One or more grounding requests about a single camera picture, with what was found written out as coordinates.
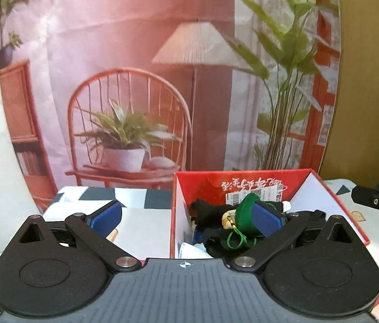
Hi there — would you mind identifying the wall poster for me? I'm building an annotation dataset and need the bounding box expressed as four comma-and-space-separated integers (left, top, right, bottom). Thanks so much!
0, 0, 341, 209

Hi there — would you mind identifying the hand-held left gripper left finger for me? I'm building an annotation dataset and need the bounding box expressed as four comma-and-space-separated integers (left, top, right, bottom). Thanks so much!
16, 199, 141, 271

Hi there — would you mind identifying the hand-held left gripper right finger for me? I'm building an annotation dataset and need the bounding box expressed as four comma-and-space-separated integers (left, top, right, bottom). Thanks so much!
228, 200, 359, 271

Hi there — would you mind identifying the black eye mask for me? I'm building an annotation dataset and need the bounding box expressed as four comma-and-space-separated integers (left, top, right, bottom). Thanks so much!
189, 198, 244, 258

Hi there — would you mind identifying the green tasselled sachet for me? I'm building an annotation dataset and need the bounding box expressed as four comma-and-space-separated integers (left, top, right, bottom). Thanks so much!
222, 193, 286, 254

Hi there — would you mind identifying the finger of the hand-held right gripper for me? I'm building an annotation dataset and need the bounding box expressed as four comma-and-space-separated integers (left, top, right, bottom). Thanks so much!
351, 185, 379, 207

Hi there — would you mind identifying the blue and white snack bag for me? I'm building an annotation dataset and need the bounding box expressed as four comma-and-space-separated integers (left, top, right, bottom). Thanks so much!
179, 230, 212, 260

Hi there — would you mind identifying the red strawberry print box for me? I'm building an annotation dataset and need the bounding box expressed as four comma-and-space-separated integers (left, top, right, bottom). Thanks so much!
169, 168, 371, 260

